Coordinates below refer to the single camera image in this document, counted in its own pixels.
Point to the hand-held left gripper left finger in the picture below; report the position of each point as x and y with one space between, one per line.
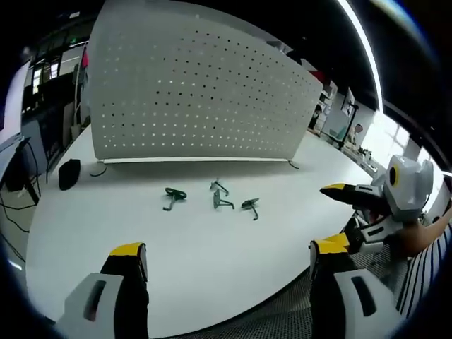
106 303

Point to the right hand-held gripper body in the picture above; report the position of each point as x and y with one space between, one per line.
406 190

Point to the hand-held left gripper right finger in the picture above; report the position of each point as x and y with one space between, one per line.
339 303

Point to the dark metal hook assembly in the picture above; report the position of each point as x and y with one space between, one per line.
250 205
217 184
173 194
219 202

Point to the white perforated mounting plate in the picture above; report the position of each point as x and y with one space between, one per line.
197 88

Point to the person's right hand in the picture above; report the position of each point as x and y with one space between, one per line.
413 240

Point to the black tripod stand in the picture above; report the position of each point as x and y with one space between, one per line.
350 121

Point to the white storage shelf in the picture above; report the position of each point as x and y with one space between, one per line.
328 106

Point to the black pouch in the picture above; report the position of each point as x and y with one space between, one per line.
69 174

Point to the ceiling light strip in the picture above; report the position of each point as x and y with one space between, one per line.
367 46

